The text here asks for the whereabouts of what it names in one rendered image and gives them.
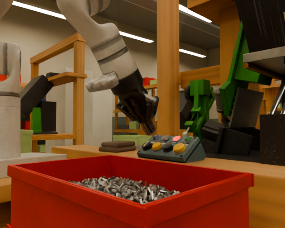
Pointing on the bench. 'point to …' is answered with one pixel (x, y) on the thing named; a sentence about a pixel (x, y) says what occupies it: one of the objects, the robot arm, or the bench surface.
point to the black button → (167, 147)
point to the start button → (178, 148)
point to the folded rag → (117, 146)
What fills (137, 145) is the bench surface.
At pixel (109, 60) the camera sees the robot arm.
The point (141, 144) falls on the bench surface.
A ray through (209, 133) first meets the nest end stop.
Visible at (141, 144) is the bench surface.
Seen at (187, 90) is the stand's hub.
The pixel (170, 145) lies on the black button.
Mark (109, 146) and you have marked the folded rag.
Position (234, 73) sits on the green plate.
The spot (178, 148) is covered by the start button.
